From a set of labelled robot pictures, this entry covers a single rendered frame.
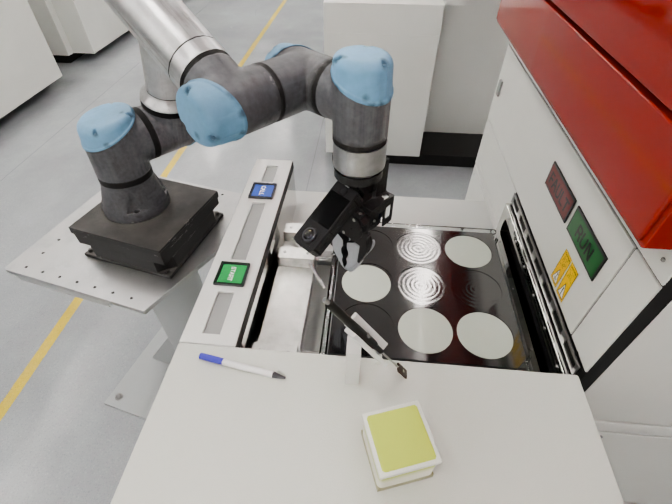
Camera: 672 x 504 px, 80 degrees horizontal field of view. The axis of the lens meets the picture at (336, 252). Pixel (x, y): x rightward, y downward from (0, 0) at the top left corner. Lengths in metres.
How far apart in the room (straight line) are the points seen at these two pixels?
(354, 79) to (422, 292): 0.47
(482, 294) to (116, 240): 0.79
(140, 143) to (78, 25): 4.12
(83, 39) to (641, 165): 4.92
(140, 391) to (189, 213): 0.99
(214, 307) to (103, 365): 1.29
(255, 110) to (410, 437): 0.43
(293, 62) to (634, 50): 0.39
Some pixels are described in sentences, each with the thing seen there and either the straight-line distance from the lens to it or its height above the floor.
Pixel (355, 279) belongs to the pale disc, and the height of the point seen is 0.90.
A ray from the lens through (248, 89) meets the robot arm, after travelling 0.51.
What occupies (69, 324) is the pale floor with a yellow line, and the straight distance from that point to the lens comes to 2.21.
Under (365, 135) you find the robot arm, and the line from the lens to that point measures 0.53.
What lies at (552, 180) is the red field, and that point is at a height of 1.10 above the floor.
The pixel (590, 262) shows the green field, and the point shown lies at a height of 1.09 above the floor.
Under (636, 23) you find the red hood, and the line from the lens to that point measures 0.62.
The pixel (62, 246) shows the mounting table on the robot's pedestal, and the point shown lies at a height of 0.82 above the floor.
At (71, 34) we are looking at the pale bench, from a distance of 5.15.
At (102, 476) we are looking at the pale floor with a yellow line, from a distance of 1.77.
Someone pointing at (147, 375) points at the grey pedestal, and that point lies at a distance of 1.87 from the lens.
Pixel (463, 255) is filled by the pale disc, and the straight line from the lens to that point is 0.92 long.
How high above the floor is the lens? 1.52
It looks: 45 degrees down
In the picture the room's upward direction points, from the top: straight up
